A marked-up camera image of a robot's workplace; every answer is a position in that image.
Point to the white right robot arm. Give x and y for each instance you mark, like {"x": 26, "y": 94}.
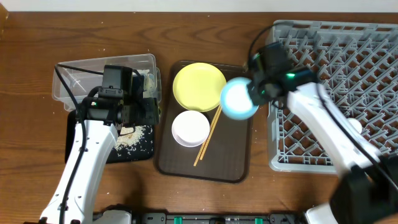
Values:
{"x": 367, "y": 189}

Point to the pile of rice grains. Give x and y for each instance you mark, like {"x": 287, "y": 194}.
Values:
{"x": 133, "y": 138}

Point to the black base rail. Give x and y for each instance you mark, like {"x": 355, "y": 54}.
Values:
{"x": 217, "y": 218}

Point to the pale green cup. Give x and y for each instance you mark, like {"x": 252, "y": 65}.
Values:
{"x": 356, "y": 124}

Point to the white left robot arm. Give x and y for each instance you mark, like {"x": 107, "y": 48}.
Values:
{"x": 74, "y": 198}

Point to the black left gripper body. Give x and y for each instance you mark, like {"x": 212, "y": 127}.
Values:
{"x": 145, "y": 114}

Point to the dark brown serving tray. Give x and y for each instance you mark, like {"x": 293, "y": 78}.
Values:
{"x": 226, "y": 158}

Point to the yellow plate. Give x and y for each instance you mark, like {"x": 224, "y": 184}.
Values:
{"x": 198, "y": 86}

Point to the black waste tray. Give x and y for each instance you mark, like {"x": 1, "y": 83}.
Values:
{"x": 105, "y": 145}

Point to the clear plastic waste bin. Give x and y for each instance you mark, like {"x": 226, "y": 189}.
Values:
{"x": 80, "y": 83}

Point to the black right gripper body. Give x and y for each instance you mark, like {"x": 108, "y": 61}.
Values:
{"x": 255, "y": 91}

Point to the light blue bowl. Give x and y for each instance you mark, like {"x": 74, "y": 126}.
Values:
{"x": 235, "y": 100}

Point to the grey plastic dishwasher rack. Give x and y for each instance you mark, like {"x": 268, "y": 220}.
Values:
{"x": 357, "y": 63}

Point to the white bowl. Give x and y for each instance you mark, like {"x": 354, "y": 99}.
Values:
{"x": 190, "y": 128}

